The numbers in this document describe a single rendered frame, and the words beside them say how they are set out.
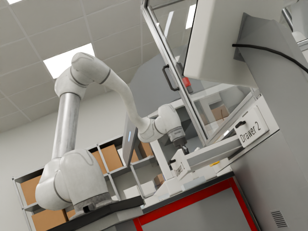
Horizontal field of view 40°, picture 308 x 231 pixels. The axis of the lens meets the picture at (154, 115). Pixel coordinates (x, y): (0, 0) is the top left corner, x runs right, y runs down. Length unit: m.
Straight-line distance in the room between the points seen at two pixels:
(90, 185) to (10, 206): 4.84
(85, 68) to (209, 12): 1.16
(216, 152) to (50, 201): 0.78
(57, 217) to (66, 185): 4.14
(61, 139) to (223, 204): 0.87
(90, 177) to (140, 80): 1.43
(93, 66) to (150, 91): 0.97
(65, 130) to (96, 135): 4.39
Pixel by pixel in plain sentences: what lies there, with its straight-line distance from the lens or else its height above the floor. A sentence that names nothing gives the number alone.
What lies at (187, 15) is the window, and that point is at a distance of 2.19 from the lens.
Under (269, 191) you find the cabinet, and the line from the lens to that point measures 2.00.
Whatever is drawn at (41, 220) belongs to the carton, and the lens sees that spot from 5.97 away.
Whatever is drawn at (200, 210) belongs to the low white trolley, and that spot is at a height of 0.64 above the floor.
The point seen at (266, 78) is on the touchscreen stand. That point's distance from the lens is 1.18.
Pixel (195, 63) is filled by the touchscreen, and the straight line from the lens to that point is 1.06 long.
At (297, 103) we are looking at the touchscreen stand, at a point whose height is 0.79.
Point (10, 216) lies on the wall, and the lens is 6.54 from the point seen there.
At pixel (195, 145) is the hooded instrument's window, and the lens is 2.99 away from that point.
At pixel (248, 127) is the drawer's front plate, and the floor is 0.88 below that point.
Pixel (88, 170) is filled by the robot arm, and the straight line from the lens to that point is 1.76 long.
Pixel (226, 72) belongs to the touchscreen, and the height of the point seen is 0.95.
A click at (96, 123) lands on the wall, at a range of 6.50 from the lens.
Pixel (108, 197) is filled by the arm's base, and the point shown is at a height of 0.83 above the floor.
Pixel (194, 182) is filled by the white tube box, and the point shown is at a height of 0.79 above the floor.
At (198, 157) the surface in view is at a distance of 1.99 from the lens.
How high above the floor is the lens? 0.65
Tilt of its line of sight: 14 degrees up
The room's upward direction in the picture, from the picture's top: 24 degrees counter-clockwise
